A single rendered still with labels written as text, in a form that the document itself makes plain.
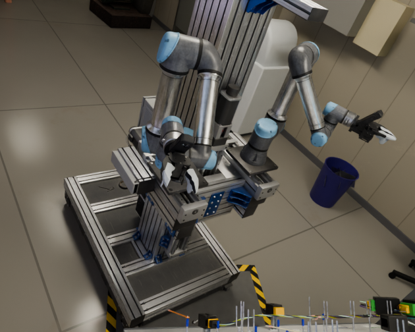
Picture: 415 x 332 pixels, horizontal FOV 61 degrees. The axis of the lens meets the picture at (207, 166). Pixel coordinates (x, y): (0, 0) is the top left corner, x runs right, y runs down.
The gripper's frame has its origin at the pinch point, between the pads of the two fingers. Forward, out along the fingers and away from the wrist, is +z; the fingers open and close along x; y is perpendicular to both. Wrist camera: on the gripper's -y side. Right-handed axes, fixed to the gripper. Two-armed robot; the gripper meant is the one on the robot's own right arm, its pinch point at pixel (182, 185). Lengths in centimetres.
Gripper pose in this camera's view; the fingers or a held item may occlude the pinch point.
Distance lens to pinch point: 100.0
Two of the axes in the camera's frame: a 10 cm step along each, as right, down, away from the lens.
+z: 1.4, 6.4, -7.6
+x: -9.0, -2.3, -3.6
